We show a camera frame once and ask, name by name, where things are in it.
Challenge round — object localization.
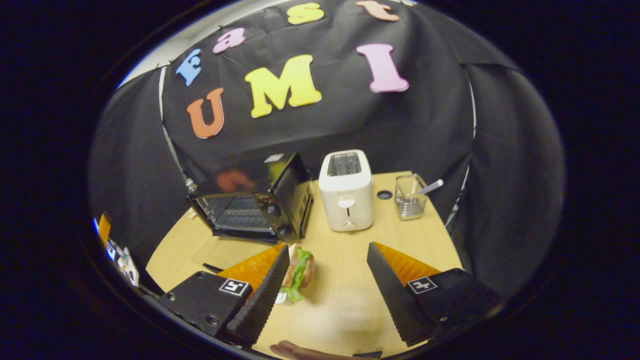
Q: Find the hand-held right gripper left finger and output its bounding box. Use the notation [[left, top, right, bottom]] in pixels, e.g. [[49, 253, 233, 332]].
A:
[[156, 243, 292, 348]]

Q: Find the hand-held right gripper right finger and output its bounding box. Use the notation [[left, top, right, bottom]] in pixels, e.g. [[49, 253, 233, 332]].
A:
[[366, 241, 505, 348]]

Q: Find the lettuce sandwich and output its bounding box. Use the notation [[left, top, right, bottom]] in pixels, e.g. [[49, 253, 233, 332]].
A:
[[280, 243, 316, 303]]

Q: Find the black electric oven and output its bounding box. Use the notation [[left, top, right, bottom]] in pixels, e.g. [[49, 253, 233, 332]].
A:
[[187, 151, 315, 275]]

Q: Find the colourful background clutter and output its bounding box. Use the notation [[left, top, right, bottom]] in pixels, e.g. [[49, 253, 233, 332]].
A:
[[92, 217, 141, 288]]

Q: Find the white toaster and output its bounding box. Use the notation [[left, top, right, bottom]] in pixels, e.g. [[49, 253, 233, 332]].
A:
[[318, 149, 375, 232]]

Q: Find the black backdrop cloth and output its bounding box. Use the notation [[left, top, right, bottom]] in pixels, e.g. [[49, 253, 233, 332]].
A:
[[90, 0, 566, 296]]

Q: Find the metal wire utensil holder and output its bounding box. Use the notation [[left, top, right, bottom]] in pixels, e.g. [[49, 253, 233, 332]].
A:
[[394, 174, 428, 221]]

